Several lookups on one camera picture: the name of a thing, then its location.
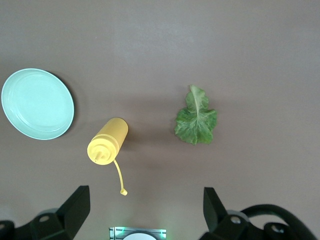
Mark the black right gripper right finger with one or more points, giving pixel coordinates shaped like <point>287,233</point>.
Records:
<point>217,220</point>

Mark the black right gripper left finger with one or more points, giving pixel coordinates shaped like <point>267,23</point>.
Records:
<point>72,215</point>

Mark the yellow squeeze bottle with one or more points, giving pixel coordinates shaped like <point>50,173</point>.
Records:
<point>110,140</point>

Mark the green lettuce leaf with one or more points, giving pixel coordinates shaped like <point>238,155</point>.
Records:
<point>196,122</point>

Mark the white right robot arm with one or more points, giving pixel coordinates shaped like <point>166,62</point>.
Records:
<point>141,237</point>

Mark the pale green plate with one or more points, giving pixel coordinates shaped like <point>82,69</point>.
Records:
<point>37,105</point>

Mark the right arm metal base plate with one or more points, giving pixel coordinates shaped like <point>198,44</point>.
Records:
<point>115,232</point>

